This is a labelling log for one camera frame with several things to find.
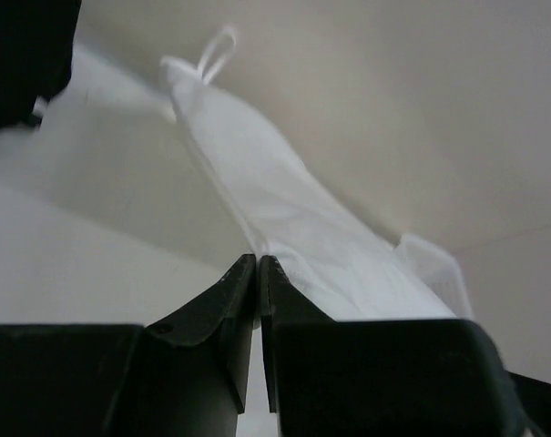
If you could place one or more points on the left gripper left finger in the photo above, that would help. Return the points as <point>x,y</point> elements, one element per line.
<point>183,375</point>

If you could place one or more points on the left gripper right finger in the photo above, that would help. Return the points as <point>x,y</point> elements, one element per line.
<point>379,378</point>

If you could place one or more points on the white tank top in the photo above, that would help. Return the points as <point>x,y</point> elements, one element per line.
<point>329,256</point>

